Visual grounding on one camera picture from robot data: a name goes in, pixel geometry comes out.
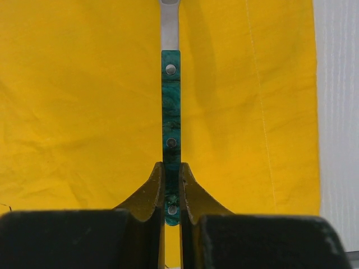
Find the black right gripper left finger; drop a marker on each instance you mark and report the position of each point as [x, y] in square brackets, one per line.
[131, 235]

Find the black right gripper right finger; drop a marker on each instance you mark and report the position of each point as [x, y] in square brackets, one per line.
[214, 237]

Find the yellow cartoon print cloth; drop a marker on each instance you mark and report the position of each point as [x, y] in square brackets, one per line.
[81, 124]

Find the spoon with teal handle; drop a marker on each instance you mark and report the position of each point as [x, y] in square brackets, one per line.
[171, 106]

